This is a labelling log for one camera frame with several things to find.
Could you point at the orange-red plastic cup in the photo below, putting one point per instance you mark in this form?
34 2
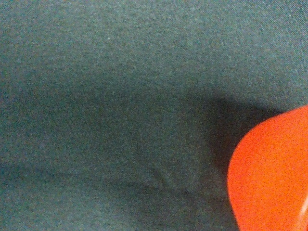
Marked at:
268 175

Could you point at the black tablecloth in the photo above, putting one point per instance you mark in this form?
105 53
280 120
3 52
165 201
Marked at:
122 115

